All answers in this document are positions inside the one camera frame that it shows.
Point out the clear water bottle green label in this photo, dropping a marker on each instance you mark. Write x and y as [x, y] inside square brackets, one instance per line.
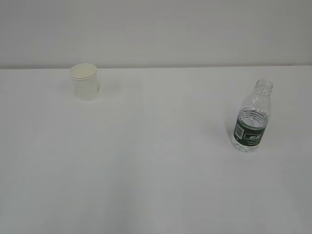
[253, 117]

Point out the white paper cup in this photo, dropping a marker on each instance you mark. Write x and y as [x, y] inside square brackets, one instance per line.
[84, 77]

